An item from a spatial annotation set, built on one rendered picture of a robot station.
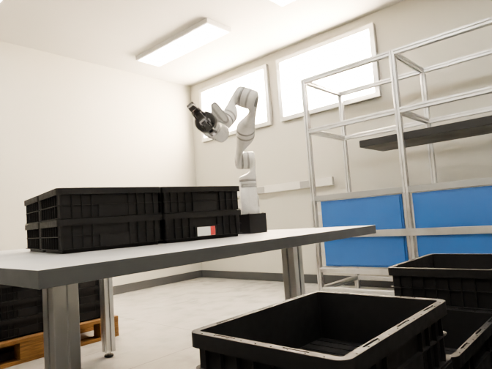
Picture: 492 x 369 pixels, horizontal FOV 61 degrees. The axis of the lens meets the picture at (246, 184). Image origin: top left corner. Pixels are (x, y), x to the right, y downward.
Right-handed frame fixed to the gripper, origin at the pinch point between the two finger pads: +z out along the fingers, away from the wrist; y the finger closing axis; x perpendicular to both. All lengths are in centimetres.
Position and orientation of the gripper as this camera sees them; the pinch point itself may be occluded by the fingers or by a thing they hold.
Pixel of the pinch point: (197, 114)
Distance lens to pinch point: 140.1
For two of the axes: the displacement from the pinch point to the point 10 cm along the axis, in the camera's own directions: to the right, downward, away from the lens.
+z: -1.3, -0.5, -9.9
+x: 7.8, -6.2, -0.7
